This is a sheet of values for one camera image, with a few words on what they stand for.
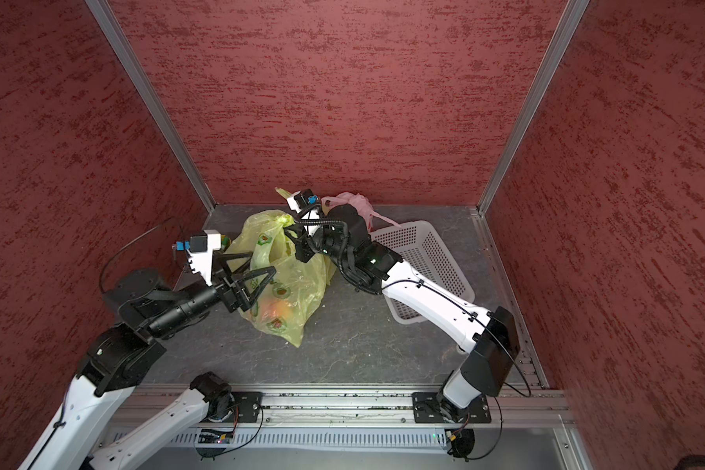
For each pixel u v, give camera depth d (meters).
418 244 1.06
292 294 0.70
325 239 0.57
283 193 0.90
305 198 0.54
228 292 0.47
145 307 0.40
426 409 0.74
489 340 0.41
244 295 0.48
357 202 1.00
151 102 0.88
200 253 0.46
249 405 0.74
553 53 0.77
